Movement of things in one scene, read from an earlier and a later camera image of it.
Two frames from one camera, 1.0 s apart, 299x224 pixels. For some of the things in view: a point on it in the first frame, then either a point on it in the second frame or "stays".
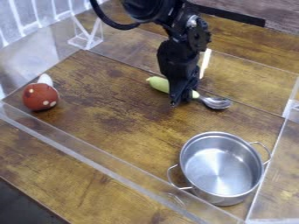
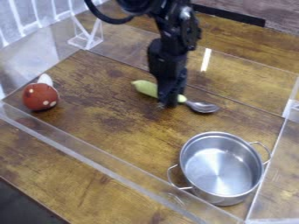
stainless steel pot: (220, 165) stays
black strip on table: (226, 14) stays
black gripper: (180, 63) to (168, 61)
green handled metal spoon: (164, 85) to (150, 87)
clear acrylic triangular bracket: (85, 38) stays
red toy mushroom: (41, 94) stays
